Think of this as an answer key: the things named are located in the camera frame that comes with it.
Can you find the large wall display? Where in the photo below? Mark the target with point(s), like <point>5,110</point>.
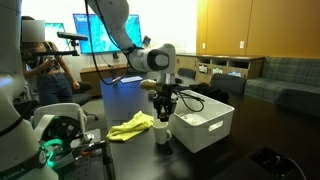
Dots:
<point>100,33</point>

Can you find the black camera bar on stand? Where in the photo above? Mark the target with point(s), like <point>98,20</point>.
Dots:
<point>71,36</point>

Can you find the white paper sheet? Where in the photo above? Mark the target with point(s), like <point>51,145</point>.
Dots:
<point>131,79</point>

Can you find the yellow microfiber cloth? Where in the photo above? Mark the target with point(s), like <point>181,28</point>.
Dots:
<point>131,126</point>

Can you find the black swivel office chair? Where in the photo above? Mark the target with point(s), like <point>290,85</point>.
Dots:
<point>80,93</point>

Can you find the person in dark top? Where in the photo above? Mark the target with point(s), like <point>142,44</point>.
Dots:
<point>50,80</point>

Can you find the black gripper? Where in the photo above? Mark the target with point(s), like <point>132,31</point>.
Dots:
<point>165,95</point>

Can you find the green plaid sofa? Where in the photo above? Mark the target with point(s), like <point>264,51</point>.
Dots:
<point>286,80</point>

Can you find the dark grey table chair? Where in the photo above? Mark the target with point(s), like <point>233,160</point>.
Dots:
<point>186,73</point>
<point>228,83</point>

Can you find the white plastic storage box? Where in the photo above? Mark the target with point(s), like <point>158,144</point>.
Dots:
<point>200,133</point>

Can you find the white cup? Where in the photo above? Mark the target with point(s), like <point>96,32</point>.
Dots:
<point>161,133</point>

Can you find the tan wrist mount block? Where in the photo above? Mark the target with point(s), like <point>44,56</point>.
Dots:
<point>148,84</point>

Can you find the low wooden media console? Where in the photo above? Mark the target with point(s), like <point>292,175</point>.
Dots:
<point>96,75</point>

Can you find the wooden shelf cabinet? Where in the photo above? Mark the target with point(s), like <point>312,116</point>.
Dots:
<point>226,65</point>

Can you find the small grey cup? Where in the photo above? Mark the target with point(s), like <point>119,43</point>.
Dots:
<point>151,95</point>

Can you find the black mounting plate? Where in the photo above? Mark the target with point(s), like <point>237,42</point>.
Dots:
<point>86,163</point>

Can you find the small lit monitor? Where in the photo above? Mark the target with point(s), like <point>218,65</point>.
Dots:
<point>55,33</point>

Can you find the black garment pile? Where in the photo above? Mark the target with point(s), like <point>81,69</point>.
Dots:
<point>210,91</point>

